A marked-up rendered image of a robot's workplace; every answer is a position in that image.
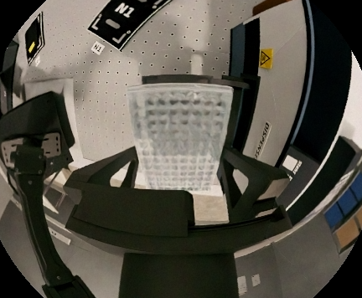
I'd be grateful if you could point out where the brown bottle with blue cap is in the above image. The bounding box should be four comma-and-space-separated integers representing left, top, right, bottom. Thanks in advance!
252, 0, 292, 17

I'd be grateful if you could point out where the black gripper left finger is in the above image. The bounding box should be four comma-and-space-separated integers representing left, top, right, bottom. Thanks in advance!
69, 146, 139, 188

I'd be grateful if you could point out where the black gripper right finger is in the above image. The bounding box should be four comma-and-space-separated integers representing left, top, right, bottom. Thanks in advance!
220, 146, 290, 223

